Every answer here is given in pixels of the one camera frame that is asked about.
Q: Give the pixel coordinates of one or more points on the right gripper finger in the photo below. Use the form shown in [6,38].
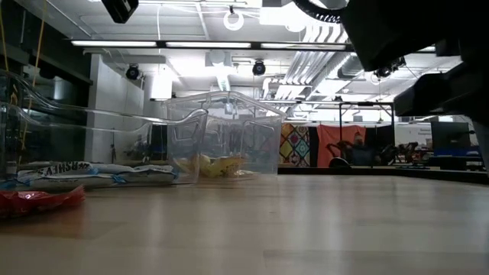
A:
[484,145]

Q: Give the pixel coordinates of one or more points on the clear plastic bin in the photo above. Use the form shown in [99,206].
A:
[260,153]
[114,141]

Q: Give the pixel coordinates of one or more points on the yellow Butterfinger candy pack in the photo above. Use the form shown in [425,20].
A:
[225,168]
[191,166]

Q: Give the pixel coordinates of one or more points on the white blue Hershey's bar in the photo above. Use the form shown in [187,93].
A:
[57,170]
[57,184]
[145,173]

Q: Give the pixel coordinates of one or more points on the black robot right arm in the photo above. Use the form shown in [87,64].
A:
[420,30]

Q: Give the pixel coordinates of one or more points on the red Skittles candy pack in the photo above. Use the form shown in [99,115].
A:
[34,200]

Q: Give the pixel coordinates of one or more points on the black monitor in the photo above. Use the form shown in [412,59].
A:
[451,135]

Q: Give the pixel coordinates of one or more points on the black round spotlight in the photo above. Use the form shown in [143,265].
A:
[384,72]
[132,72]
[258,68]

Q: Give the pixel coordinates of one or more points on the person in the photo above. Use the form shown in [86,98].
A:
[358,139]

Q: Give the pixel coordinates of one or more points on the orange hanging cloth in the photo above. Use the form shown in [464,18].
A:
[328,133]

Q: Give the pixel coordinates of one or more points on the silver ceiling pipes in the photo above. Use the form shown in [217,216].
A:
[317,57]

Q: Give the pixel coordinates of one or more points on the ceiling strip light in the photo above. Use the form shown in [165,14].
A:
[208,44]
[114,43]
[302,46]

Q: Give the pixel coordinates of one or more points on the colourful patchwork quilt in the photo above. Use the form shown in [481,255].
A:
[295,145]

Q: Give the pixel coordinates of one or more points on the white hanging light panel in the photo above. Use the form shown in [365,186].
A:
[161,88]

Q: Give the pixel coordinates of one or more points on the black stand frame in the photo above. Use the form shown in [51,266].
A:
[366,103]

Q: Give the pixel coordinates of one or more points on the black aluminium table frame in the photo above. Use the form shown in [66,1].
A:
[382,173]

